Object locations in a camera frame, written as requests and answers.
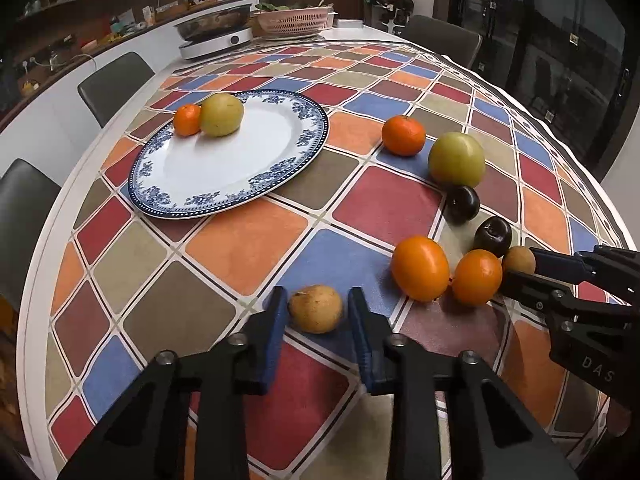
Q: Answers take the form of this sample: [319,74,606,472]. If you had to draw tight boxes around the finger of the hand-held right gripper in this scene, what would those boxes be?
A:
[500,271,621,322]
[530,245,640,306]

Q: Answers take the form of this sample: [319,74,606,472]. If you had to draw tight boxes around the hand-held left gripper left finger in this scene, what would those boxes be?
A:
[57,286,290,480]

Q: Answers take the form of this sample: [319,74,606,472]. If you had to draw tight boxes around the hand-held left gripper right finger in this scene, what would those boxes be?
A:
[347,287,581,480]

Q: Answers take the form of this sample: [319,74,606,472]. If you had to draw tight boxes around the small brown fruit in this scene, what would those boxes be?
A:
[502,246,537,276]
[288,285,344,334]

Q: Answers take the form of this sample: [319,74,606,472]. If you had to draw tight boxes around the smooth orange fruit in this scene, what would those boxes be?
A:
[452,249,503,307]
[390,236,451,303]

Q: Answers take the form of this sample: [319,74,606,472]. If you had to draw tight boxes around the dark purple plum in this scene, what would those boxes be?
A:
[444,185,481,225]
[473,216,513,259]

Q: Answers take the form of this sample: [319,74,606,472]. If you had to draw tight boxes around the yellow-green apple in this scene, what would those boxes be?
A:
[428,131,486,188]
[199,93,245,138]

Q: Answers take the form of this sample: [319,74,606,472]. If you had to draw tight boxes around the blue and white plate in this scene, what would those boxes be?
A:
[128,89,330,220]

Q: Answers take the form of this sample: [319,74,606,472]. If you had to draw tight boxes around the large dimpled mandarin orange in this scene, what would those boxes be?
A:
[381,115,427,157]

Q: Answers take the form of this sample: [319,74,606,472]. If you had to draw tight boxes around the person's right hand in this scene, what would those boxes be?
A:
[606,396,633,436]

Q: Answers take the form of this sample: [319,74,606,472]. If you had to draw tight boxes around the colourful chequered tablecloth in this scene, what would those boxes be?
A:
[45,42,626,480]

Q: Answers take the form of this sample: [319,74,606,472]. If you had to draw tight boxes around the glass sliding doors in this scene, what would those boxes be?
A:
[450,0,636,181]

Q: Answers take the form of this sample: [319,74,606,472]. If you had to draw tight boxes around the small mandarin orange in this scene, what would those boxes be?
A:
[173,104,202,137]

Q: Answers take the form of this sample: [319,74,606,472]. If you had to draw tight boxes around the grey dining chair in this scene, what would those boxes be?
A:
[77,51,156,128]
[0,158,62,311]
[400,15,483,68]

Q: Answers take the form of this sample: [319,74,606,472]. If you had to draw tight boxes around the white induction cooker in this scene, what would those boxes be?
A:
[178,27,254,61]

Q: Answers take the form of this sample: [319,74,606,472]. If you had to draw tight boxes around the dark rack with pink cloth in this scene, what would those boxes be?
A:
[372,0,416,31]

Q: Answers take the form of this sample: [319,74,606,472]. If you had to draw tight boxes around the pink plastic basket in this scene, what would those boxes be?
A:
[248,6,337,40]

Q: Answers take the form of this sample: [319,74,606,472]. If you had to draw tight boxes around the steel cooking pot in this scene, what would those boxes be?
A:
[174,4,253,43]

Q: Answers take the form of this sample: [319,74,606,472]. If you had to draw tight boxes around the green leafy vegetables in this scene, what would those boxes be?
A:
[255,2,331,13]

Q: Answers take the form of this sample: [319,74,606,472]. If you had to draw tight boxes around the wooden sideboard counter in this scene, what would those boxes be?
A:
[0,5,193,128]

